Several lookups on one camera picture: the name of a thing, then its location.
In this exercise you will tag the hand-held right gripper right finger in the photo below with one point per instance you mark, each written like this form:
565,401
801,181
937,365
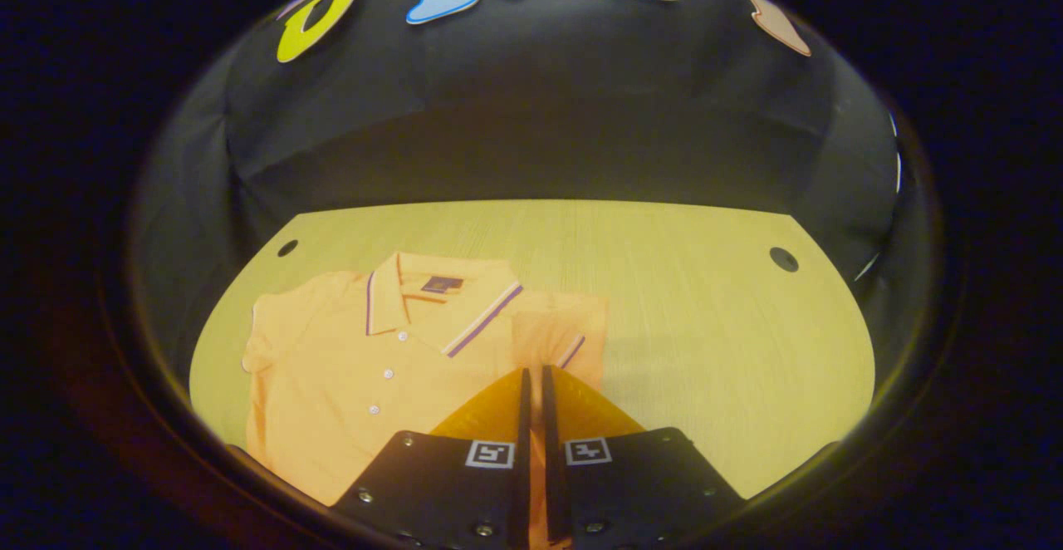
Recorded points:
552,467

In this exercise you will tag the orange polo T-shirt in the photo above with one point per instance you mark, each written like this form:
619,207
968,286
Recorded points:
332,384

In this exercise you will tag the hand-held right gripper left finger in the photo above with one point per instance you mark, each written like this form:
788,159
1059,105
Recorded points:
523,467

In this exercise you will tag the black backdrop cloth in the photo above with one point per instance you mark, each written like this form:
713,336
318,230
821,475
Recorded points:
540,143

